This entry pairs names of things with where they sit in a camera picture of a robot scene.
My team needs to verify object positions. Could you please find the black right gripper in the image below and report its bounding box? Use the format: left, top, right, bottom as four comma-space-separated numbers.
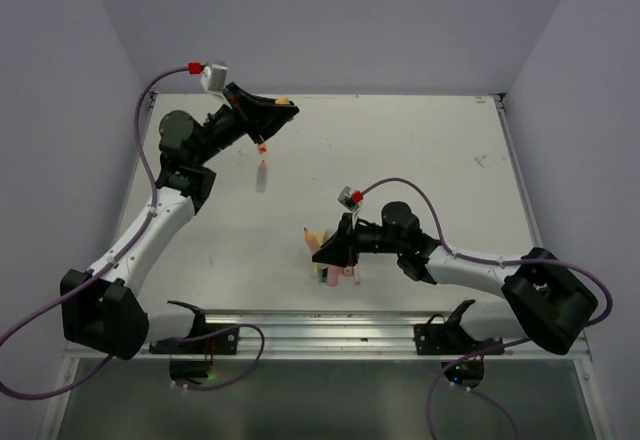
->
312, 211, 403, 266

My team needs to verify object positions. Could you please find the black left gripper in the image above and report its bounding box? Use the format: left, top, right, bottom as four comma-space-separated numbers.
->
194, 83, 298, 166

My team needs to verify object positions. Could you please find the orange highlighter marker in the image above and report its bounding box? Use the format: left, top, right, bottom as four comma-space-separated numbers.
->
304, 228, 321, 255

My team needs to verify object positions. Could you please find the white marker with peach tip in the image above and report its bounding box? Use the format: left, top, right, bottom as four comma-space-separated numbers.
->
255, 160, 268, 193

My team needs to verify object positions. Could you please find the yellow highlighter marker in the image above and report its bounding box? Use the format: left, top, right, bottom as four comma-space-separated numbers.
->
312, 264, 322, 280

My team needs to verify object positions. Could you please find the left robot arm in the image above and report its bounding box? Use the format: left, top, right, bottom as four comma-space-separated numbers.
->
60, 83, 299, 360

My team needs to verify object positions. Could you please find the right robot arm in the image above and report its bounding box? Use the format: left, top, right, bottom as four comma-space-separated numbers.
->
312, 201, 598, 355

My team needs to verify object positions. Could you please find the white pen with tan cap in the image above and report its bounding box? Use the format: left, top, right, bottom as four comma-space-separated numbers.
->
353, 266, 361, 286

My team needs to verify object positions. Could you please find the pink highlighter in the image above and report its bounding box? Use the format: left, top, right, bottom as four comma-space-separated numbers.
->
325, 265, 341, 287

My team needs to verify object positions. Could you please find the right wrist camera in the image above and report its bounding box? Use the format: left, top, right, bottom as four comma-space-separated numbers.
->
338, 187, 364, 212

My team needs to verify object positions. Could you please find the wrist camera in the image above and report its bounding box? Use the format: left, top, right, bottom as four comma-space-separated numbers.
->
200, 62, 228, 93
338, 187, 364, 212

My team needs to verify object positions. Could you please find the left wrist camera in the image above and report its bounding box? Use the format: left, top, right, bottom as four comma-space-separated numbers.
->
200, 62, 228, 93

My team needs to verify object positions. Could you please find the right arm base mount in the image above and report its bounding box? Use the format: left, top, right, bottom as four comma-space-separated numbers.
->
413, 300, 504, 389

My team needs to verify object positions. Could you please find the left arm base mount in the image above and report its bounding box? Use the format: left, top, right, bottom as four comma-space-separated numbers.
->
148, 300, 247, 392

